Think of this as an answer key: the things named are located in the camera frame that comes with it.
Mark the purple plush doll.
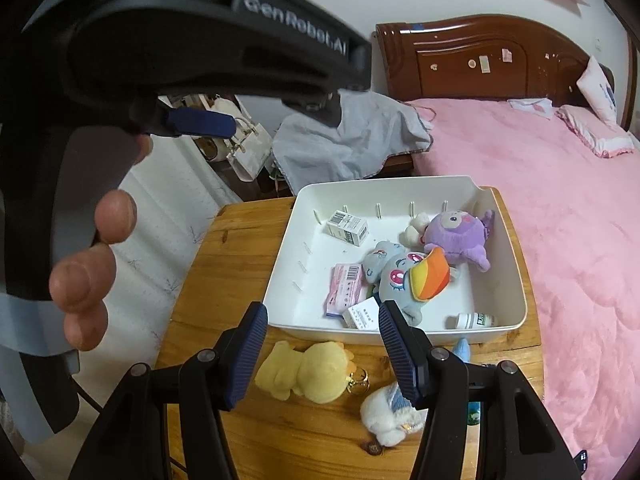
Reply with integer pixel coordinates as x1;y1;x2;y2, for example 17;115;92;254
404;209;496;272

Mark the white pink cloth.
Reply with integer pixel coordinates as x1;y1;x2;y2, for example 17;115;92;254
507;97;555;121

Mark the yellow plush toy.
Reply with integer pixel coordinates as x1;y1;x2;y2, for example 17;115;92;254
255;340;371;405

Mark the grey cloth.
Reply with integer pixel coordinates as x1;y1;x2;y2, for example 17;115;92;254
271;89;433;196

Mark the white box purple print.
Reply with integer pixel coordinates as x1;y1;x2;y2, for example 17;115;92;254
342;296;383;332

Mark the pink pillow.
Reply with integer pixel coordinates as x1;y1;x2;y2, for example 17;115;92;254
554;104;637;160

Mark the dark wooden headboard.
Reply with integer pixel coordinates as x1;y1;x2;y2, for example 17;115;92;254
375;15;615;108

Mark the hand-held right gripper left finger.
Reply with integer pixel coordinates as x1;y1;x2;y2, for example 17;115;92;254
67;301;269;480

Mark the white plastic tray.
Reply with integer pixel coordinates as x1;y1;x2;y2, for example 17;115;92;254
262;175;528;347

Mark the person's left hand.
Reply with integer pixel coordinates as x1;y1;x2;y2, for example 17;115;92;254
49;134;154;352

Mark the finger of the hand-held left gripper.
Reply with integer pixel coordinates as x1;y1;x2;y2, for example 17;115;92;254
282;91;346;128
132;97;236;138

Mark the white green small box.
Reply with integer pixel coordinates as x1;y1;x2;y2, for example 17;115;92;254
327;210;369;247

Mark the blue elephant plush toy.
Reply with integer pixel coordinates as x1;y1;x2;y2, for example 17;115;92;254
361;241;463;331

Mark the wooden table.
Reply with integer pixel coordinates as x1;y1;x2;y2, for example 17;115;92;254
155;186;546;480

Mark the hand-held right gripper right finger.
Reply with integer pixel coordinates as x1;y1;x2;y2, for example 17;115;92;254
377;300;583;480

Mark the white bear plush toy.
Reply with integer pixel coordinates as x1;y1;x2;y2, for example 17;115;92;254
360;337;473;447

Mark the pink blanket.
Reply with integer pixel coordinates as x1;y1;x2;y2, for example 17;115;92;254
407;97;640;480

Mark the white handbag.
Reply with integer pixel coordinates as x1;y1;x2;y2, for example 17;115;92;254
207;95;273;183

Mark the dark wooden nightstand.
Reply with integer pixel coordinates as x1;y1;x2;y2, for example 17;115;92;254
372;152;416;178

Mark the white wardrobe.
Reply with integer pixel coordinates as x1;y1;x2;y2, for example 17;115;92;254
612;10;640;136

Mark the white printed pillow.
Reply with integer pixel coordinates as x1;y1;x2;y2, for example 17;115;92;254
576;55;618;126

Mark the pink small box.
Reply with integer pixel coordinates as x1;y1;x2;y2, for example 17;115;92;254
323;262;365;318

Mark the small white bottle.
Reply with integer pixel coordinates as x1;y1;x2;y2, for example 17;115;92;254
456;312;498;331

